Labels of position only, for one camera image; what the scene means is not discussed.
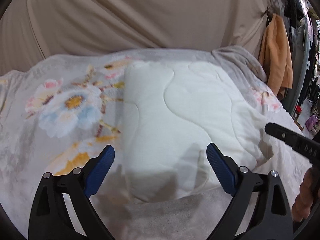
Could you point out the cream quilted jacket brown trim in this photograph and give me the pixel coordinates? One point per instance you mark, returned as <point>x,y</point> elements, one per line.
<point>172,111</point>

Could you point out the person's right hand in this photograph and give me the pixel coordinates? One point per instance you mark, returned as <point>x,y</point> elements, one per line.
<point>304,200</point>

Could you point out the grey floral fleece blanket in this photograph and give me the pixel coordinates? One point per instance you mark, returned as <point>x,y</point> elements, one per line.
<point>66,109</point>

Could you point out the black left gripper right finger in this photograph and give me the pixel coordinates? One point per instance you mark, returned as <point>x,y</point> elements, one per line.
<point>259,208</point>

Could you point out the beige curtain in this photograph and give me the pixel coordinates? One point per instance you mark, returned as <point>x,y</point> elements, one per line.
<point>33,30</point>

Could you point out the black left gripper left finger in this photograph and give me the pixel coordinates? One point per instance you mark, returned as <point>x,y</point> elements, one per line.
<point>49,218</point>

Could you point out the orange hanging garment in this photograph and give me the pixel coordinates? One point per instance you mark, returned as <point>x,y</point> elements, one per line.
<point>275,57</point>

